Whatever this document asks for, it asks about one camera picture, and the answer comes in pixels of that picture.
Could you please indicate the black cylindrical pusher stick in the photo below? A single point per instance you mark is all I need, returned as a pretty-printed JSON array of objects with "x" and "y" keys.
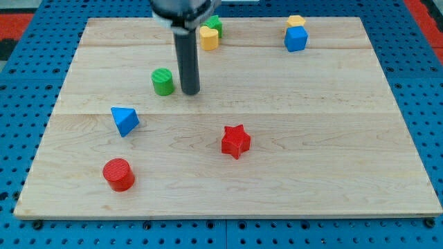
[{"x": 187, "y": 60}]

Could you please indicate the red cylinder block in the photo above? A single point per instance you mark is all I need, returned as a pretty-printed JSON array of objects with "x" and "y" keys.
[{"x": 118, "y": 174}]

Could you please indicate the green star block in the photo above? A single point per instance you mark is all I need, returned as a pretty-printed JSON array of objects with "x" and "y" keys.
[{"x": 214, "y": 22}]

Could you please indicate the yellow heart block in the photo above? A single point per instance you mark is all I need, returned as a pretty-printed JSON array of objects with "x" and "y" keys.
[{"x": 209, "y": 38}]

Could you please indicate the green cylinder block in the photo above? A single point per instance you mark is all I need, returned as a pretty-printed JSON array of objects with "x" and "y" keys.
[{"x": 162, "y": 80}]

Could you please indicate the light wooden board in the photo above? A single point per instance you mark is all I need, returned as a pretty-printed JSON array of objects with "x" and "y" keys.
[{"x": 314, "y": 134}]

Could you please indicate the grey robot arm end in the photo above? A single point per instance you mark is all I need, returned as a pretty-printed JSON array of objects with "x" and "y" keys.
[{"x": 182, "y": 16}]

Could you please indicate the blue cube block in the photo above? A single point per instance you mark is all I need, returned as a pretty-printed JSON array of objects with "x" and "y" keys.
[{"x": 295, "y": 38}]

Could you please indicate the blue triangle block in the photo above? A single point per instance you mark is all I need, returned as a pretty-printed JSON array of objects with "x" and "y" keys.
[{"x": 125, "y": 119}]

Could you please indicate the yellow hexagon block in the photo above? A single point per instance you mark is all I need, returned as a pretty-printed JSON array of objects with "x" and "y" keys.
[{"x": 295, "y": 21}]

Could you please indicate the red star block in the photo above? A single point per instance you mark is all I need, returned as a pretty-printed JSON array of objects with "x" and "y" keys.
[{"x": 235, "y": 141}]

